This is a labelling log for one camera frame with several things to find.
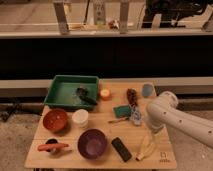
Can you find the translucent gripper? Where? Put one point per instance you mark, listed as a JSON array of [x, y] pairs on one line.
[[153, 133]]

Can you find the yellow banana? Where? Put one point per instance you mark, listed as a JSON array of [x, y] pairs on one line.
[[147, 147]]

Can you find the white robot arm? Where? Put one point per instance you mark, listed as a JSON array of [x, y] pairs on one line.
[[163, 110]]

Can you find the green plastic tray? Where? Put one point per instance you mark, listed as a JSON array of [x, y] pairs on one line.
[[62, 92]]

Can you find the wooden spoon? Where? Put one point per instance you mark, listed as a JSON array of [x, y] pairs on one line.
[[118, 120]]

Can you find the green sponge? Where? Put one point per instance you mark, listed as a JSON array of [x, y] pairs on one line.
[[122, 111]]

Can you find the black rectangular block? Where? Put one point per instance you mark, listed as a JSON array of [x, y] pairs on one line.
[[121, 149]]

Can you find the blue grey cup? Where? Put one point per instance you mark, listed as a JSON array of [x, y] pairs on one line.
[[147, 90]]

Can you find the purple bowl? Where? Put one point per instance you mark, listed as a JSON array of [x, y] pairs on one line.
[[92, 144]]

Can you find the orange round fruit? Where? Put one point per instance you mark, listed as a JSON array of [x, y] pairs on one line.
[[105, 94]]

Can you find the white cup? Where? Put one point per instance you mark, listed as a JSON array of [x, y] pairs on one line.
[[80, 118]]

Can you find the black ladle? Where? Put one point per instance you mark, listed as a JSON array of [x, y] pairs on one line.
[[82, 94]]

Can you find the red bowl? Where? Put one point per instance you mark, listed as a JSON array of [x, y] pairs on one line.
[[55, 120]]

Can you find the small black cup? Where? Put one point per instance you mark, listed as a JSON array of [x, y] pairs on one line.
[[51, 141]]

